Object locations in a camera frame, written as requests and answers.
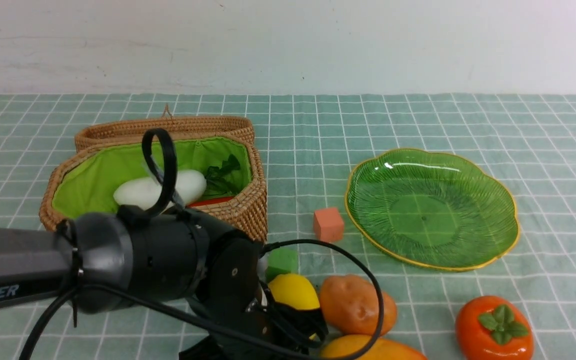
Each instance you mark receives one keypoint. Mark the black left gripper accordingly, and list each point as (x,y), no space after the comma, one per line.
(231,295)

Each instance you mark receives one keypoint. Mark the brown potato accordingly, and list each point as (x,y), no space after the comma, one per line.
(349,303)

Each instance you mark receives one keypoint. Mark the orange persimmon with green leaves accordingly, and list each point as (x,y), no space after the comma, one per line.
(491,328)

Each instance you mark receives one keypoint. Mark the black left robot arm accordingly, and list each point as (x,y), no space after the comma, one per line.
(192,256)

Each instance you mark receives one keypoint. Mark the yellow lemon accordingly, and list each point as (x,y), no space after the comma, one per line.
(297,301)

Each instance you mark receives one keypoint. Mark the green foam cube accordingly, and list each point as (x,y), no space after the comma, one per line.
(281,261)

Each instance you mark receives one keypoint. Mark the orange foam cube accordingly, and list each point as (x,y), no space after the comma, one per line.
(328,225)

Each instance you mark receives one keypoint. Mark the green leafy vegetable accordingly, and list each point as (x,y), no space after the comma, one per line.
(217,183)

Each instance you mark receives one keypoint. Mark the white radish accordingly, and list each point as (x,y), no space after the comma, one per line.
(144,192)

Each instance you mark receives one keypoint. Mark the woven wicker basket green lining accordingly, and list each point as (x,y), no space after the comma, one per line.
(87,181)

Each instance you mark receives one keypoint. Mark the green glass plate gold rim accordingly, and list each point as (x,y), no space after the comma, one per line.
(432,210)

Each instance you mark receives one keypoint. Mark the woven wicker basket lid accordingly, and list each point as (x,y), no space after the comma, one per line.
(124,130)

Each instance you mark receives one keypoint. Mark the green checkered tablecloth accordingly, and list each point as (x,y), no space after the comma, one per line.
(310,143)

